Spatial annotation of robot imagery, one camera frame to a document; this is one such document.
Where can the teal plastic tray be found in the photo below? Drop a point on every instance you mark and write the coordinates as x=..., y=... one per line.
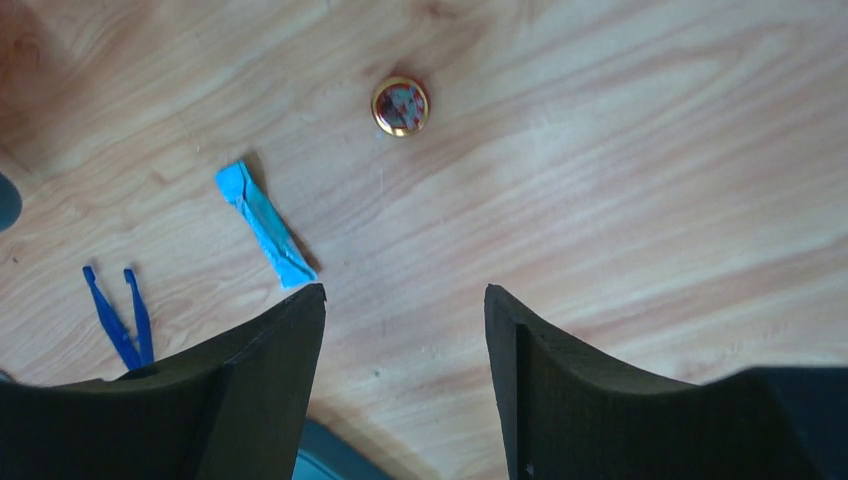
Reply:
x=322, y=455

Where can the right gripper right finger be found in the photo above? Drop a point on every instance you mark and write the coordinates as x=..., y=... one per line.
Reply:
x=570, y=411

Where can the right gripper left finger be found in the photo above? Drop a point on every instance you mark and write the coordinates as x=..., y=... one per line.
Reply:
x=231, y=407

